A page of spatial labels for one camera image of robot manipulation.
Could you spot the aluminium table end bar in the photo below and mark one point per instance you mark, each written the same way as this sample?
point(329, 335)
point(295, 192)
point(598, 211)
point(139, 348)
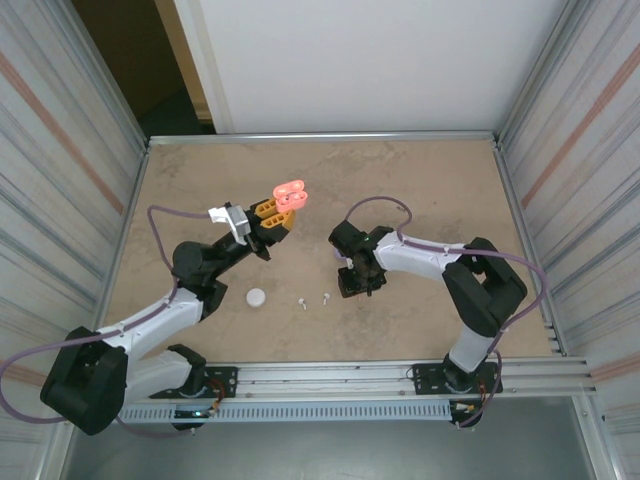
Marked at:
point(325, 138)

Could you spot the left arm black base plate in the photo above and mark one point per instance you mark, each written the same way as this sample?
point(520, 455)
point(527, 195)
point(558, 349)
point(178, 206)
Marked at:
point(222, 377)

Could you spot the pink earbud charging case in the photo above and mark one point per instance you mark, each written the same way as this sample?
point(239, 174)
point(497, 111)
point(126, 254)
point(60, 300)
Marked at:
point(287, 189)

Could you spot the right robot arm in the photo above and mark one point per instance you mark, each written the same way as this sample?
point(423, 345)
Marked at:
point(415, 262)

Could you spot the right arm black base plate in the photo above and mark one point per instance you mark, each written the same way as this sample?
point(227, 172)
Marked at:
point(427, 377)

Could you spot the white round charging case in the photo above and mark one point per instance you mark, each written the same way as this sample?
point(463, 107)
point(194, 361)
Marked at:
point(255, 297)

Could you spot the aluminium mounting rail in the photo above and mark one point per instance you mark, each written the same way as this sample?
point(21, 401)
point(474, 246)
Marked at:
point(325, 375)

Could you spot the small connector block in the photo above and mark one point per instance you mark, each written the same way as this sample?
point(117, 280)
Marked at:
point(465, 408)

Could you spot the white earbud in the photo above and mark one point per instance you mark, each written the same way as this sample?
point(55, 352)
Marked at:
point(326, 297)
point(302, 302)

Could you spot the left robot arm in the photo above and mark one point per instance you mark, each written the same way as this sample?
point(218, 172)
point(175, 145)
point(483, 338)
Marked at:
point(155, 327)

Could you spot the small circuit board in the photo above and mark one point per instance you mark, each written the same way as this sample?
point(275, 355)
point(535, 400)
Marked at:
point(192, 413)

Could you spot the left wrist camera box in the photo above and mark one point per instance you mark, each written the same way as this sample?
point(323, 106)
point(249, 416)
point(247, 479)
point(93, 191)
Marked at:
point(237, 222)

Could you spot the aluminium table side bar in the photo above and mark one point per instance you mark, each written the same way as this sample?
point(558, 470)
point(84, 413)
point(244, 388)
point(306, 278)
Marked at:
point(137, 185)
point(508, 185)

